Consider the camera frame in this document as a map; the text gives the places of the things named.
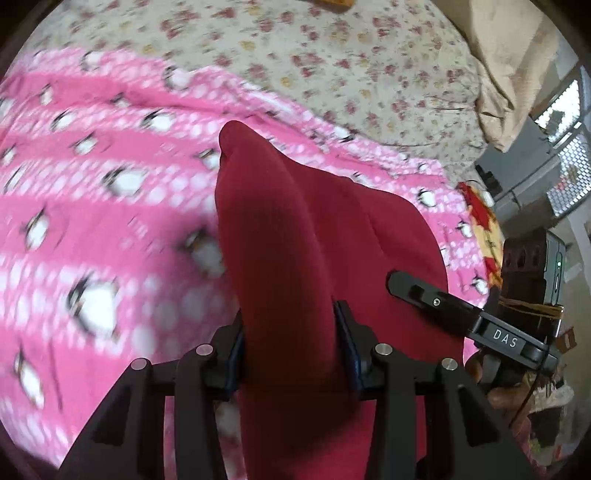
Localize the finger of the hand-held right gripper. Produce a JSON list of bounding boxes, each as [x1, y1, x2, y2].
[[387, 271, 483, 334]]

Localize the pink penguin print blanket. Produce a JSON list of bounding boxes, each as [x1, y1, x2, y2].
[[0, 48, 497, 480]]

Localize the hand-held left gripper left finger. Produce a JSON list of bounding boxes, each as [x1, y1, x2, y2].
[[55, 314, 245, 480]]

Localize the person's right hand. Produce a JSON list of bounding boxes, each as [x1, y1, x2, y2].
[[464, 354, 536, 414]]

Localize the window grille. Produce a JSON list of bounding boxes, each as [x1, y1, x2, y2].
[[534, 78, 591, 219]]

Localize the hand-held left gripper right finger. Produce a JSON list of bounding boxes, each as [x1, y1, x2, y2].
[[333, 300, 532, 480]]

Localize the beige pillow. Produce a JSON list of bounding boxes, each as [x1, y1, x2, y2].
[[462, 0, 561, 153]]

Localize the maroon garment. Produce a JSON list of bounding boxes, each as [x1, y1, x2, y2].
[[217, 120, 465, 480]]

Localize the floral bedsheet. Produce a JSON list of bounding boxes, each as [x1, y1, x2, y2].
[[28, 0, 490, 185]]

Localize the red and yellow printed cloth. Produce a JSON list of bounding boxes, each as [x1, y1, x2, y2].
[[456, 181, 505, 289]]

